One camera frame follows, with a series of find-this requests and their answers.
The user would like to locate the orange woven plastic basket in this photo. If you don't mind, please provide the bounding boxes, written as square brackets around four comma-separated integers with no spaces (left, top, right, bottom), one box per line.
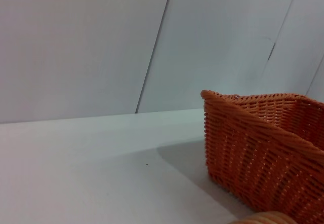
[200,89,324,224]

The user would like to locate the orange white striped bread toy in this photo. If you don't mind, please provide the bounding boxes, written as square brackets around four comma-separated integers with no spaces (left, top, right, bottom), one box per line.
[235,210,298,224]

